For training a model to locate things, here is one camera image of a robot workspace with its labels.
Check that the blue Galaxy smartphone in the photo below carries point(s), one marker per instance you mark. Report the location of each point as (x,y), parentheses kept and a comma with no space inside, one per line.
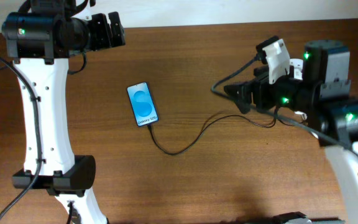
(143,107)

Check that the white power strip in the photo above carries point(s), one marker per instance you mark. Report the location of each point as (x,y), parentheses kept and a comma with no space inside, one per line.
(296,63)

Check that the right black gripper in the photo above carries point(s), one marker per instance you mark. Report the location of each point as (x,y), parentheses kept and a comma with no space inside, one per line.
(261,86)

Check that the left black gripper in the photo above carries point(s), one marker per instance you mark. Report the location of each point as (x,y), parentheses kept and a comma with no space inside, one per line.
(105,40)

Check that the white charger adapter plug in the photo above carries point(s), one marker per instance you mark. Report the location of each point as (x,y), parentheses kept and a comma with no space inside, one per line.
(298,74)

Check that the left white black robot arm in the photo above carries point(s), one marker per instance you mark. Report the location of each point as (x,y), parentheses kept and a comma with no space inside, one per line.
(41,37)

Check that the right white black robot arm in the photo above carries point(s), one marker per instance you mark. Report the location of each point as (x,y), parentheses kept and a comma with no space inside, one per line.
(318,87)

